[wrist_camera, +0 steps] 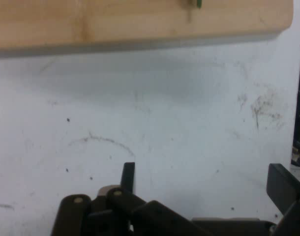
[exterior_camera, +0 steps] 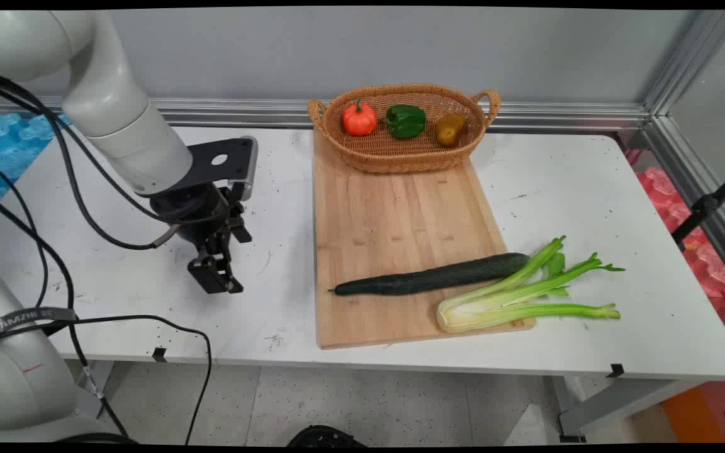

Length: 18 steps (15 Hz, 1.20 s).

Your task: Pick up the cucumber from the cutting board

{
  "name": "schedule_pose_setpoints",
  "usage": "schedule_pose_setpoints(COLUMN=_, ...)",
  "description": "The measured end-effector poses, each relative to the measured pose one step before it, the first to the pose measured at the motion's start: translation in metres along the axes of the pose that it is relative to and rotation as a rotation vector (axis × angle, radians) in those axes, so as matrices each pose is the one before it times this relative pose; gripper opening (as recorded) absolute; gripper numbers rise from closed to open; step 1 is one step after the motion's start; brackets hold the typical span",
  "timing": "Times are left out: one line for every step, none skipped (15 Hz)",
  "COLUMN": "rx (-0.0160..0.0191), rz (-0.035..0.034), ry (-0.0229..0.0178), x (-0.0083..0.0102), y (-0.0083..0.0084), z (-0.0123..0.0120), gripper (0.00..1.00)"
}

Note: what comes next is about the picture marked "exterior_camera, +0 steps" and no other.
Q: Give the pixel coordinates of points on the celery bunch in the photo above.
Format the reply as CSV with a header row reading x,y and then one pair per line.
x,y
513,299

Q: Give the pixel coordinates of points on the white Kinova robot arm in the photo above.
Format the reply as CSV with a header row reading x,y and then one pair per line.
x,y
111,94

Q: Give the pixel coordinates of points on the aluminium frame rail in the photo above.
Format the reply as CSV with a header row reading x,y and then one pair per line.
x,y
400,114

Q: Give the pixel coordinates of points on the black round floor object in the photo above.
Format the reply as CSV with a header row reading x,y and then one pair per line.
x,y
325,436

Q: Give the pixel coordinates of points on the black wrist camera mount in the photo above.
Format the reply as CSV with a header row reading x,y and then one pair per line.
x,y
224,160

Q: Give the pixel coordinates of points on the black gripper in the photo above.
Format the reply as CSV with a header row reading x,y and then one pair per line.
x,y
194,211

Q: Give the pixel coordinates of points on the long dark green cucumber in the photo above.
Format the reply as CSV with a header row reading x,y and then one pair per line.
x,y
432,278

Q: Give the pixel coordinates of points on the blue foam floor mat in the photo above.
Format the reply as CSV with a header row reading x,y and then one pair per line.
x,y
7,148

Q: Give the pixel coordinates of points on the aluminium corner frame post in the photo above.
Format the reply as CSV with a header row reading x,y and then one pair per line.
x,y
693,113

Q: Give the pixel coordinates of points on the black tripod leg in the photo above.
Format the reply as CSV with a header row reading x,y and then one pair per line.
x,y
708,204

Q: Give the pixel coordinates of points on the red orange bell pepper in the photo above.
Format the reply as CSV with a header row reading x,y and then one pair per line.
x,y
359,119

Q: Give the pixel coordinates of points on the woven wicker basket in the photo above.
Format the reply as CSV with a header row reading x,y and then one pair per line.
x,y
403,151

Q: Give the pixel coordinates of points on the green bell pepper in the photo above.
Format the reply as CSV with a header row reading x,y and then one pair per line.
x,y
405,121

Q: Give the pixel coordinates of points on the red foam floor mat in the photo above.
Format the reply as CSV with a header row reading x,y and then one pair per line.
x,y
696,251

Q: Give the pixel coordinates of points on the grey table leg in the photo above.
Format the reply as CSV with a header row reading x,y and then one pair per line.
x,y
614,402

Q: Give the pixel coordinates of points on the wooden cutting board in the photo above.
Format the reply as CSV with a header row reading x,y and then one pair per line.
x,y
394,239

